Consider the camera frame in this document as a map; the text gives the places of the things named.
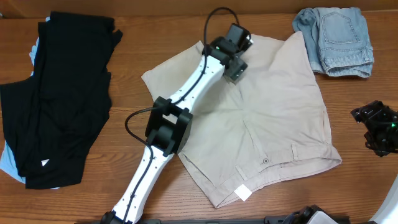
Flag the black garment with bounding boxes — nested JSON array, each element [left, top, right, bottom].
[[1, 12, 123, 190]]

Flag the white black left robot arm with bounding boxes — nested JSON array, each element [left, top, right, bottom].
[[100, 35, 253, 223]]

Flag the beige khaki shorts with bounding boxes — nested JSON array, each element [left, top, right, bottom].
[[141, 30, 343, 209]]

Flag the folded light blue jeans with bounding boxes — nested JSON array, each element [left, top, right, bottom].
[[292, 7, 374, 78]]

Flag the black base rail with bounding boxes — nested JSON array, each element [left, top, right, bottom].
[[74, 216, 351, 224]]

